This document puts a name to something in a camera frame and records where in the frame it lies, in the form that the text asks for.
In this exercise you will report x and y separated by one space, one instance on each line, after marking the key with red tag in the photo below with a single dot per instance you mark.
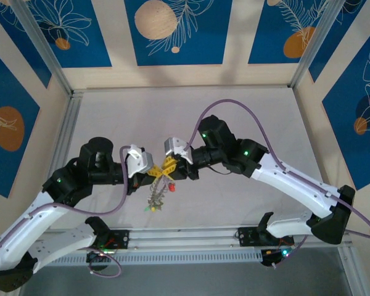
172 187

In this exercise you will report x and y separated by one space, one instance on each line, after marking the large metal keyring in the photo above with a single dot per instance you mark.
157 194

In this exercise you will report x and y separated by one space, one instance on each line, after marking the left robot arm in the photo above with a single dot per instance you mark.
27 222

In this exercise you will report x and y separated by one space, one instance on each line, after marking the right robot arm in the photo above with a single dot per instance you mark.
296 188

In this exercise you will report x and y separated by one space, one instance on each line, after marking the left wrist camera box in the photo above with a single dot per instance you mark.
140 160

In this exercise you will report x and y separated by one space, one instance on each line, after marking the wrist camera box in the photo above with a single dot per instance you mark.
174 145
140 160

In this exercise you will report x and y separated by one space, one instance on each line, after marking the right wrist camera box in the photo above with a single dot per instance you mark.
174 145

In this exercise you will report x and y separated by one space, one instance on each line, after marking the aluminium side rail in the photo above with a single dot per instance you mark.
71 123

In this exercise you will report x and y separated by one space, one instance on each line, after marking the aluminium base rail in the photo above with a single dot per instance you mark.
185 237

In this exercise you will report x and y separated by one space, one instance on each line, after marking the aluminium frame post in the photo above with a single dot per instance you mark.
40 43
346 271
314 43

